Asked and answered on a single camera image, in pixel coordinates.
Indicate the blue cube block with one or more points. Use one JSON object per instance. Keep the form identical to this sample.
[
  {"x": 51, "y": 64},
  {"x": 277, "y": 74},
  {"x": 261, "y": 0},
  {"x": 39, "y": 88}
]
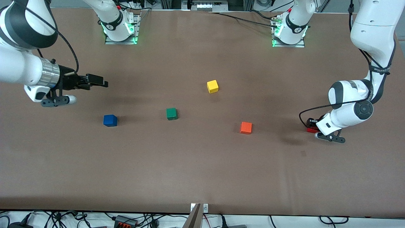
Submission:
[{"x": 110, "y": 120}]

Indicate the grey camera pole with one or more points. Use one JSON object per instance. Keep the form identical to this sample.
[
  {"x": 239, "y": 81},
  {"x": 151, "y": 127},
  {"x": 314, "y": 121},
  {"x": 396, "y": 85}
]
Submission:
[{"x": 193, "y": 218}]

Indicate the black device box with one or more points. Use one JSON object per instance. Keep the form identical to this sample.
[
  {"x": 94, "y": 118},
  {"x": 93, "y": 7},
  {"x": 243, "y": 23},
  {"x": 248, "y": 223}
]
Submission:
[{"x": 19, "y": 225}]

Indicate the red cube block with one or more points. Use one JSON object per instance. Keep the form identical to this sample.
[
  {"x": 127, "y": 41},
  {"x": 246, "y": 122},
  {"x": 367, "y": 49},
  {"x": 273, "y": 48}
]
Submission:
[{"x": 311, "y": 130}]

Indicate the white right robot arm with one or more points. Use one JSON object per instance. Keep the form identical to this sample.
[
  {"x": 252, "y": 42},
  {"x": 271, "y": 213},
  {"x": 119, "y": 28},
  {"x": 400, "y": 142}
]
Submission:
[{"x": 19, "y": 66}]

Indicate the orange black connector box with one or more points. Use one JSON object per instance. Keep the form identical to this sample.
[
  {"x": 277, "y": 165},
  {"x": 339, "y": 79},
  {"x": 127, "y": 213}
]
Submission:
[{"x": 125, "y": 221}]

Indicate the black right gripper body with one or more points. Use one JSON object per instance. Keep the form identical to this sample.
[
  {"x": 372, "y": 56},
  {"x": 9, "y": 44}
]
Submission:
[{"x": 67, "y": 81}]

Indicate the grey terminal strip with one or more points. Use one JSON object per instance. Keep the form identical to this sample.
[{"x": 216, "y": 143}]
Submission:
[{"x": 208, "y": 7}]

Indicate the green cube block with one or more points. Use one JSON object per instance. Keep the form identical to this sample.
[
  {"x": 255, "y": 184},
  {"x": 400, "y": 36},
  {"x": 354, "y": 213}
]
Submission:
[{"x": 171, "y": 114}]

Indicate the orange cube block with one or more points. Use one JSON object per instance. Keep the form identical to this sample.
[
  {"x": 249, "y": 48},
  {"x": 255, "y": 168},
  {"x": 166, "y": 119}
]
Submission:
[{"x": 246, "y": 128}]

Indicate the brown table cover sheet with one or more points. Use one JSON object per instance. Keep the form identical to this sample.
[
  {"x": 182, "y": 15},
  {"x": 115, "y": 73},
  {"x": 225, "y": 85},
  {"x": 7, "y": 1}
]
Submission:
[{"x": 202, "y": 164}]

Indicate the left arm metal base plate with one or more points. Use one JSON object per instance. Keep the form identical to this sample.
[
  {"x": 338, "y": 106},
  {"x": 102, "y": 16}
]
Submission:
[{"x": 300, "y": 45}]

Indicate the aluminium frame profile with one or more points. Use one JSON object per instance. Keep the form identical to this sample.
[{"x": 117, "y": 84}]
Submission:
[
  {"x": 169, "y": 3},
  {"x": 249, "y": 3}
]

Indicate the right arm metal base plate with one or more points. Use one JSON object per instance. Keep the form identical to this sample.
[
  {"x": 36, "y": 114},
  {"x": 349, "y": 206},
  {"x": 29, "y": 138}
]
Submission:
[{"x": 109, "y": 41}]

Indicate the yellow cube block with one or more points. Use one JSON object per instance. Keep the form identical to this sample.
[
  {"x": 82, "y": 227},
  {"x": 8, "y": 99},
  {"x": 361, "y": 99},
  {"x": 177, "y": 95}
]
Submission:
[{"x": 212, "y": 86}]

